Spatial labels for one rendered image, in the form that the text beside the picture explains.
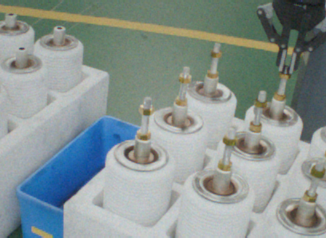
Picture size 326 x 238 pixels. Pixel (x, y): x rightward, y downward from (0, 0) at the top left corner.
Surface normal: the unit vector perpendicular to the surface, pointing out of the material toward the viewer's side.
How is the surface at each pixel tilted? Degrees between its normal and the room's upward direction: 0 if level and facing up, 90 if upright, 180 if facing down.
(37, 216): 92
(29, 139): 90
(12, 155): 90
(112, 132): 88
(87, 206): 0
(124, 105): 0
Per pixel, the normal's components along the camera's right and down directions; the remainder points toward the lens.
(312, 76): -0.74, 0.23
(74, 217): -0.41, 0.43
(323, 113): -0.06, 0.52
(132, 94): 0.14, -0.84
